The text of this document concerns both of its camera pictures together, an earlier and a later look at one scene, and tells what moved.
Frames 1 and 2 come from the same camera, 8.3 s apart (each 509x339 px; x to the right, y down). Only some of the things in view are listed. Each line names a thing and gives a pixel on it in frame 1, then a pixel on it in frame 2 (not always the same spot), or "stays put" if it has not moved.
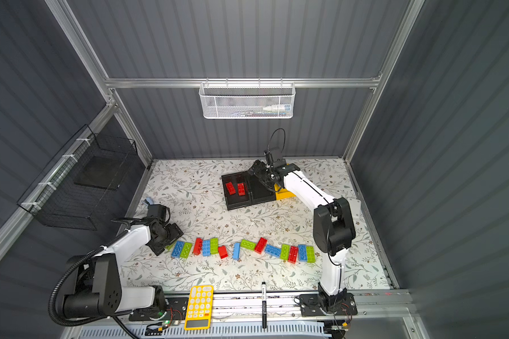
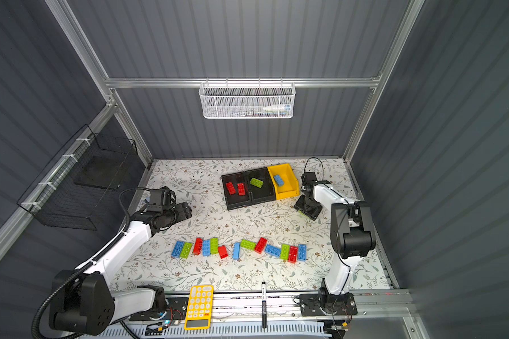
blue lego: x=177 y=249 stays put
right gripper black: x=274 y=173 → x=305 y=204
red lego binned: x=231 y=189 stays put
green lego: x=186 y=250 stays put
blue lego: x=302 y=252 stays put
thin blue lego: x=236 y=253 stays put
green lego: x=310 y=254 → x=256 y=182
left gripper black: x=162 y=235 → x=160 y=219
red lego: x=241 y=189 stays put
